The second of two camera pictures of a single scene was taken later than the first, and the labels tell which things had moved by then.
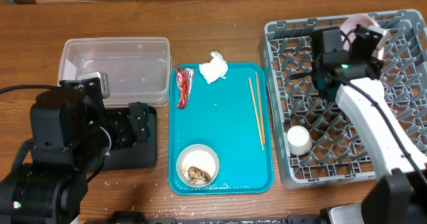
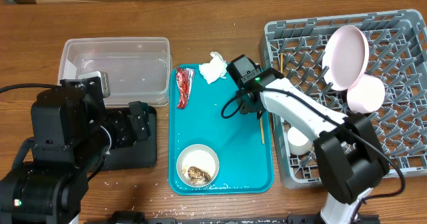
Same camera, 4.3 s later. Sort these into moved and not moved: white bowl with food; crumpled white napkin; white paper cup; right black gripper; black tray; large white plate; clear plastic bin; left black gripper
Moved: right black gripper; large white plate
Not moved: white bowl with food; left black gripper; crumpled white napkin; black tray; white paper cup; clear plastic bin
